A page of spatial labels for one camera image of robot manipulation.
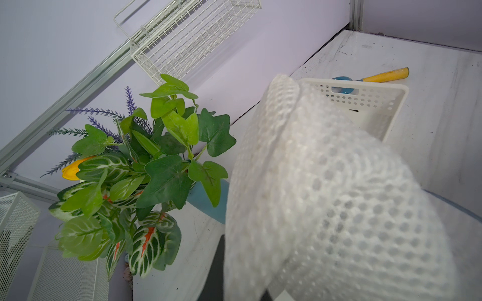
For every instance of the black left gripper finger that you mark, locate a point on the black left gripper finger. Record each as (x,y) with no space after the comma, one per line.
(213,287)

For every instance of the white mesh laundry bag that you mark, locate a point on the white mesh laundry bag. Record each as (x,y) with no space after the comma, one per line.
(329,212)

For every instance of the teal vase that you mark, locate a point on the teal vase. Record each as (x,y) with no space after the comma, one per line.
(198,198)

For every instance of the green artificial plant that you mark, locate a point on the green artificial plant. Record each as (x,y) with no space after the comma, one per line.
(130,172)

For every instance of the cream perforated plastic basket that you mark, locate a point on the cream perforated plastic basket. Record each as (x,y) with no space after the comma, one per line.
(373,107)

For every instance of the blue yellow garden fork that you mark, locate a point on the blue yellow garden fork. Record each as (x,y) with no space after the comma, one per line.
(389,76)

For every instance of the white mesh lower wall shelf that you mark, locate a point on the white mesh lower wall shelf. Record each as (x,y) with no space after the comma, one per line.
(59,278)

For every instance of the white mesh wall shelf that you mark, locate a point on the white mesh wall shelf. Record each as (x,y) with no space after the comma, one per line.
(59,278)
(18,219)

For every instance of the white mesh upper wall shelf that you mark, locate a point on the white mesh upper wall shelf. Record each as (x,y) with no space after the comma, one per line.
(18,219)

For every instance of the aluminium frame rail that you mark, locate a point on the aluminium frame rail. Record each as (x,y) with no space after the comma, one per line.
(35,134)

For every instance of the white wire wall basket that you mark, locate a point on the white wire wall basket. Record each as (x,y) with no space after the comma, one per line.
(182,34)

